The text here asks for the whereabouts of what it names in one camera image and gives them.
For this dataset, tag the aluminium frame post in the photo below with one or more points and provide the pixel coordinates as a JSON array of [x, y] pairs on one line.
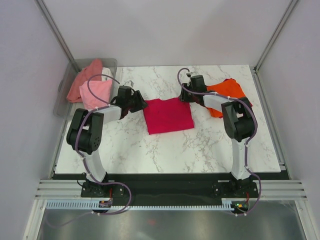
[[276, 33], [56, 32]]

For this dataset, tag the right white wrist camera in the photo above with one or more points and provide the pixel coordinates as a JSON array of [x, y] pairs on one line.
[[191, 74]]

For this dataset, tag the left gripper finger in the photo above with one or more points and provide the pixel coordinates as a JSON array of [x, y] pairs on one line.
[[136, 109], [138, 100]]

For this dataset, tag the dusty rose t shirt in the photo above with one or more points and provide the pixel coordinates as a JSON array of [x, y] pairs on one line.
[[94, 68]]

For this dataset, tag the clear plastic bin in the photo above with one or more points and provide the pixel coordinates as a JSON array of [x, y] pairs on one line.
[[62, 105]]

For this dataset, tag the white t shirt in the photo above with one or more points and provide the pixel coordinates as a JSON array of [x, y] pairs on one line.
[[105, 71]]

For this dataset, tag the light pink t shirt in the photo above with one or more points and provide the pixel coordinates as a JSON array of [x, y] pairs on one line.
[[96, 95]]

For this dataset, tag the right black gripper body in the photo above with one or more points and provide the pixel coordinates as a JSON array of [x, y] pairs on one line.
[[189, 87]]

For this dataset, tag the white slotted cable duct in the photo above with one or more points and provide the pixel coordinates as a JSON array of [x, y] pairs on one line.
[[98, 205]]

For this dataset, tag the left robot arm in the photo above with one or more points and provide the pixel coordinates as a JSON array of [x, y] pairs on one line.
[[85, 136]]

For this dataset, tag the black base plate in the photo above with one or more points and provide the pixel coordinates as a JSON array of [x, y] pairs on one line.
[[183, 189]]

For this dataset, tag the folded magenta t shirt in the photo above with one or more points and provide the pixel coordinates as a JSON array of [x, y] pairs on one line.
[[231, 88]]

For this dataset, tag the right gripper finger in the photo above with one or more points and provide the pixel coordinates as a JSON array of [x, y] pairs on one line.
[[194, 100], [185, 96]]

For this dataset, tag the orange folded t shirt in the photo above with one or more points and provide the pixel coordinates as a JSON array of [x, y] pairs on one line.
[[215, 88]]

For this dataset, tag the right aluminium frame post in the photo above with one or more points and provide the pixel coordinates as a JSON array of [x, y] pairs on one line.
[[276, 33]]

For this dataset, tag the magenta t shirt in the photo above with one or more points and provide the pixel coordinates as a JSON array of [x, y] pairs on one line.
[[231, 88], [166, 116]]

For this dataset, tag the left aluminium frame post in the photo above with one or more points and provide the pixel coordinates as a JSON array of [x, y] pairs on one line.
[[56, 32]]

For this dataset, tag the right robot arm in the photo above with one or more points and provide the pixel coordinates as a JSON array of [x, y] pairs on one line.
[[240, 125]]

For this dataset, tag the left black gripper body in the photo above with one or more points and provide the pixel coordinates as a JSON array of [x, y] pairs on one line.
[[133, 101]]

